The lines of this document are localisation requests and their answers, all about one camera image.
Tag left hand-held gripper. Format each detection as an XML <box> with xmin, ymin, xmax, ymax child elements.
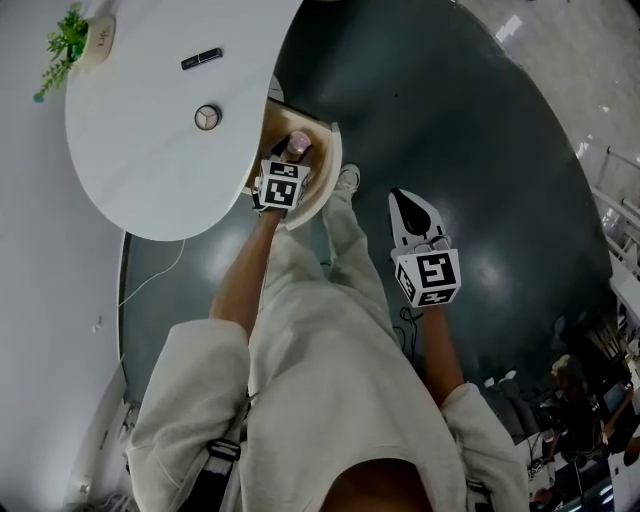
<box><xmin>251</xmin><ymin>137</ymin><xmax>315</xmax><ymax>215</ymax></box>

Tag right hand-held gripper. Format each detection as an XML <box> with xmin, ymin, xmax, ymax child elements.
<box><xmin>388</xmin><ymin>187</ymin><xmax>461</xmax><ymax>310</ymax></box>

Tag large wooden drawer white front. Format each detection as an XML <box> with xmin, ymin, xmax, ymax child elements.
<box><xmin>241</xmin><ymin>97</ymin><xmax>344</xmax><ymax>232</ymax></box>

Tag round compact case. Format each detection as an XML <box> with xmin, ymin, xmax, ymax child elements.
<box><xmin>194</xmin><ymin>103</ymin><xmax>223</xmax><ymax>129</ymax></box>

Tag black rectangular stick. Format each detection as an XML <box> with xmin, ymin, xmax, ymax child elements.
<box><xmin>180</xmin><ymin>47</ymin><xmax>224</xmax><ymax>71</ymax></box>

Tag white curved desk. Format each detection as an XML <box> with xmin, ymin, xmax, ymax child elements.
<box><xmin>64</xmin><ymin>0</ymin><xmax>306</xmax><ymax>242</ymax></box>

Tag person's right forearm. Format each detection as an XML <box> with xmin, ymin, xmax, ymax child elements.
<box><xmin>422</xmin><ymin>305</ymin><xmax>469</xmax><ymax>409</ymax></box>

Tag person's left forearm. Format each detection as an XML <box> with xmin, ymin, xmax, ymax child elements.
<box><xmin>208</xmin><ymin>209</ymin><xmax>289</xmax><ymax>341</ymax></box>

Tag person's right shoe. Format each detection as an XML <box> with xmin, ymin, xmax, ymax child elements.
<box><xmin>333</xmin><ymin>163</ymin><xmax>361</xmax><ymax>195</ymax></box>

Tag person's light trousers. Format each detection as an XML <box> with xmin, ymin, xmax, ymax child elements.
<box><xmin>262</xmin><ymin>184</ymin><xmax>401</xmax><ymax>351</ymax></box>

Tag person's white sweatshirt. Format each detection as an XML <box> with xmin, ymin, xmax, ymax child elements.
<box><xmin>124</xmin><ymin>279</ymin><xmax>531</xmax><ymax>512</ymax></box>

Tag green plant in cream pot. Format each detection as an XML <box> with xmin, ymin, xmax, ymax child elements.
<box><xmin>33</xmin><ymin>2</ymin><xmax>117</xmax><ymax>104</ymax></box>

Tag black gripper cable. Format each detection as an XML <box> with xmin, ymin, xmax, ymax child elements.
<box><xmin>394</xmin><ymin>307</ymin><xmax>426</xmax><ymax>361</ymax></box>

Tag white power cable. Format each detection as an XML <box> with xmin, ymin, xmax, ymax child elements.
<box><xmin>117</xmin><ymin>238</ymin><xmax>187</xmax><ymax>309</ymax></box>

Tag white metal frame rack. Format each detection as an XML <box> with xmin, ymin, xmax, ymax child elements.
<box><xmin>589</xmin><ymin>144</ymin><xmax>640</xmax><ymax>281</ymax></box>

